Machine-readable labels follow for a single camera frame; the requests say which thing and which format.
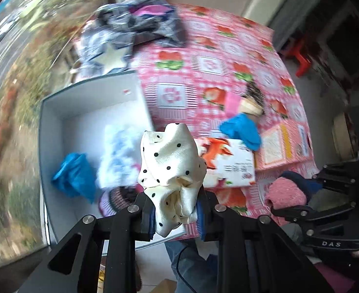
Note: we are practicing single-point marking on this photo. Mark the orange floral tissue pack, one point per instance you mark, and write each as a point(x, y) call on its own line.
point(231, 164)

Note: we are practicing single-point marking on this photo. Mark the dark cabinet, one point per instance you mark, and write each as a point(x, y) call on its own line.
point(350, 52)

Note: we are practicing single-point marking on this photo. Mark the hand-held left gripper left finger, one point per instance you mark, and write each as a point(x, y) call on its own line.
point(147, 222)

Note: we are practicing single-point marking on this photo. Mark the beige sock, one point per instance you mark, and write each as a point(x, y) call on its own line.
point(251, 106)

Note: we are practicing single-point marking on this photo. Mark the grey curtain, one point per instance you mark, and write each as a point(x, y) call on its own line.
point(292, 0)

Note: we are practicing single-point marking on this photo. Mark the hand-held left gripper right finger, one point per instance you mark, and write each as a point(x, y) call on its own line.
point(201, 222)

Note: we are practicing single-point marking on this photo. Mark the blue glove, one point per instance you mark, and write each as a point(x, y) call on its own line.
point(74, 177)
point(242, 129)

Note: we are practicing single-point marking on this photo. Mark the dark knitted sock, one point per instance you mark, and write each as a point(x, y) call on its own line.
point(115, 201)

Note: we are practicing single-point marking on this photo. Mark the pink strawberry tablecloth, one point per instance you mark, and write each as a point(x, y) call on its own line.
point(197, 64)

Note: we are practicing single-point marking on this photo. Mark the leopard print scrunchie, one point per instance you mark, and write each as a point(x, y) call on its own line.
point(255, 91)

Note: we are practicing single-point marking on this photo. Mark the purple cloth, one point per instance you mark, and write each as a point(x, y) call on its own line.
point(152, 10)

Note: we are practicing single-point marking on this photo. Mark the pink tissue box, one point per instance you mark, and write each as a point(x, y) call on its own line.
point(283, 146)

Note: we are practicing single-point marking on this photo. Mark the pink square cloth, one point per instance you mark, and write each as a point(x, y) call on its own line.
point(232, 105)

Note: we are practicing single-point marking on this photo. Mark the round beige stool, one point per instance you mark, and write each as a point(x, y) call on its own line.
point(346, 137)

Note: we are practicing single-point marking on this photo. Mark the pink fuzzy sock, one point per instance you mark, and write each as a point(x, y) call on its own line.
point(284, 193)

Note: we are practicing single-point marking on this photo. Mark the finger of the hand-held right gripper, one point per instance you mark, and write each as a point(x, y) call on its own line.
point(315, 184)
point(304, 212)

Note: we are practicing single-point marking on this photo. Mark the grey plaid cloth with star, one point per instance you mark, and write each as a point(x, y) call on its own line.
point(143, 27)

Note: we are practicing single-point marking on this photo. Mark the light blue fluffy scrunchie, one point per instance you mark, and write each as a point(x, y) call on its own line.
point(118, 155)

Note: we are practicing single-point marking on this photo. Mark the person's legs in jeans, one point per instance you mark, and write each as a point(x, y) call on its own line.
point(191, 265)

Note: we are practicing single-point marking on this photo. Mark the white cardboard box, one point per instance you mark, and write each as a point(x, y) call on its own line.
point(85, 113)

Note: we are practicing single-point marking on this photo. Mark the red plastic stool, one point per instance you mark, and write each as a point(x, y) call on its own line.
point(300, 55)

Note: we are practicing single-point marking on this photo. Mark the polka dot cream scrunchie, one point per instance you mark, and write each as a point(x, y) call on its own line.
point(170, 164)

